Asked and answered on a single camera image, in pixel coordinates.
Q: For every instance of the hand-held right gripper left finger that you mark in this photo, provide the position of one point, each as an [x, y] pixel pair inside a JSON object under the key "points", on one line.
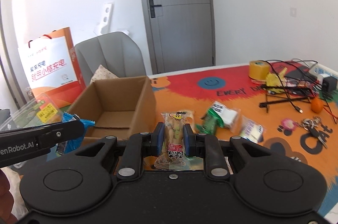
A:
{"points": [[159, 138]]}

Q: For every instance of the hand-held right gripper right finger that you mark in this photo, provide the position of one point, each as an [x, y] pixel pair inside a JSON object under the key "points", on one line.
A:
{"points": [[187, 139]]}

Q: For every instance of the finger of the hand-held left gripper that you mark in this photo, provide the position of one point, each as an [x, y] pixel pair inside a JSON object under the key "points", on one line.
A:
{"points": [[63, 132]]}

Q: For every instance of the blue snack packet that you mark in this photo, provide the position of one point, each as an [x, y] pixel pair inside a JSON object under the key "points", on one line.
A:
{"points": [[69, 146]]}

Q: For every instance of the yellow bread snack packet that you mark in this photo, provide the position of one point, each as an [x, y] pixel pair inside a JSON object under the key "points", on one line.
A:
{"points": [[174, 128]]}

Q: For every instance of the white cake snack packet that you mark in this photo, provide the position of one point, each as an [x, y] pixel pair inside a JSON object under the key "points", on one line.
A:
{"points": [[229, 116]]}

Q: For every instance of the brown cardboard box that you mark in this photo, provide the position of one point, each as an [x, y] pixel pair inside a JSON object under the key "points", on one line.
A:
{"points": [[116, 107]]}

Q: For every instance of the green snack packet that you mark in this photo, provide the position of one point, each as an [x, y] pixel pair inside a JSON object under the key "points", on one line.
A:
{"points": [[211, 123]]}

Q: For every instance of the clear plastic container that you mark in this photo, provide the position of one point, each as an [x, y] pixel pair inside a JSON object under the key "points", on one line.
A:
{"points": [[34, 113]]}

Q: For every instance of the purple white snack packet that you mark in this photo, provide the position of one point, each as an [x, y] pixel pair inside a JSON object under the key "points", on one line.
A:
{"points": [[252, 130]]}

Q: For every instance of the orange white paper bag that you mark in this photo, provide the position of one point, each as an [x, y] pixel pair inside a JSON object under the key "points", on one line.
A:
{"points": [[52, 65]]}

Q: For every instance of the dotted beige cushion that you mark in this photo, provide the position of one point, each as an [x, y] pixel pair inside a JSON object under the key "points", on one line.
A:
{"points": [[103, 73]]}

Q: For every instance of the grey upholstered chair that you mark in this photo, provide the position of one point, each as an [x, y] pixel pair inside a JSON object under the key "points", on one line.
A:
{"points": [[113, 54]]}

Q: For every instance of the yellow tape roll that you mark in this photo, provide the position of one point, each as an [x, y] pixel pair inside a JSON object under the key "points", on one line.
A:
{"points": [[258, 70]]}

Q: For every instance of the crumpled yellow wrapper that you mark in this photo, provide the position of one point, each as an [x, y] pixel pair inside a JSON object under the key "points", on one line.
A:
{"points": [[273, 80]]}

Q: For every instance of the black folding stand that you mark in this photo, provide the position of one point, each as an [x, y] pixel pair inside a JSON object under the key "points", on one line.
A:
{"points": [[285, 100]]}

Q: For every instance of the white foam packing piece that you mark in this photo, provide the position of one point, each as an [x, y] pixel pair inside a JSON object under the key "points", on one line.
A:
{"points": [[105, 19]]}

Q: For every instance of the bunch of keys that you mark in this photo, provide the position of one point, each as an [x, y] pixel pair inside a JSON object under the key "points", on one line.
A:
{"points": [[313, 127]]}

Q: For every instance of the grey door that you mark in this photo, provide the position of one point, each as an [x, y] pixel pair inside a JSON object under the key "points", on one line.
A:
{"points": [[182, 9]]}

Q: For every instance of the orange tangerine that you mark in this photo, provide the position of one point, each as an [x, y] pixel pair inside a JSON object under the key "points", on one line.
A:
{"points": [[317, 105]]}

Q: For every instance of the white charger plug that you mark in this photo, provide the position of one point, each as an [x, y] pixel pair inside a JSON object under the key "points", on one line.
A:
{"points": [[320, 79]]}

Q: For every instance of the white power strip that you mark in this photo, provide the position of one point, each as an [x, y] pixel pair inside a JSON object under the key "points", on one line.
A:
{"points": [[320, 70]]}

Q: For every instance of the black power adapter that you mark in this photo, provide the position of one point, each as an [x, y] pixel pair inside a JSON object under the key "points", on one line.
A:
{"points": [[330, 83]]}

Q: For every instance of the white wall switch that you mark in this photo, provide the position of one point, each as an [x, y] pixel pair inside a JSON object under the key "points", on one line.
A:
{"points": [[293, 12]]}

